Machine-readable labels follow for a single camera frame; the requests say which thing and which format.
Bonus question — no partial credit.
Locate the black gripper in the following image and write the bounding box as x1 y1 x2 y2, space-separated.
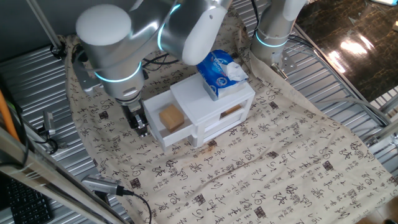
119 99 151 138

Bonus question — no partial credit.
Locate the wooden block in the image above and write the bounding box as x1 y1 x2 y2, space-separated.
221 105 243 118
158 103 186 133

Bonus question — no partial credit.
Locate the white drawer cabinet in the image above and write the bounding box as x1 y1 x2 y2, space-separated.
170 73 256 149

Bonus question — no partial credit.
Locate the blue tissue pack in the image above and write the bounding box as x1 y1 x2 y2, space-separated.
196 49 249 102

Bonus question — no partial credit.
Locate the black pole clamp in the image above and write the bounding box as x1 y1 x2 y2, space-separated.
49 40 68 60

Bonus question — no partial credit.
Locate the black keyboard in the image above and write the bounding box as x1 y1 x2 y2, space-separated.
4 177 53 224

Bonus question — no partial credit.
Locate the thin metal pole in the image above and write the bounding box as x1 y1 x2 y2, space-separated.
26 0 63 50

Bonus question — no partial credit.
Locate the beige calligraphy print cloth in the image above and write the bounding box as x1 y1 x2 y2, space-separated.
57 0 398 224

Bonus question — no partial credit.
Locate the grey camera mounting bracket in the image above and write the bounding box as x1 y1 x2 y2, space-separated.
72 43 105 96

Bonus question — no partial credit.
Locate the black camera cable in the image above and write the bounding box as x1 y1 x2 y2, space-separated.
116 186 153 224

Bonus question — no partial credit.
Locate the aluminium frame profile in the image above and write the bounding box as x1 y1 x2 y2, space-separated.
0 126 125 224
363 86 398 175

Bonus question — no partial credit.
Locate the orange cable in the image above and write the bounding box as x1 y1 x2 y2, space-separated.
0 89 20 142

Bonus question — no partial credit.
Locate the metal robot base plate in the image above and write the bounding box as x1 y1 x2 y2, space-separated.
269 49 299 81

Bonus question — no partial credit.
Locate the grey flexible hose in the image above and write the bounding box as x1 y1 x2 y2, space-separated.
310 98 391 127

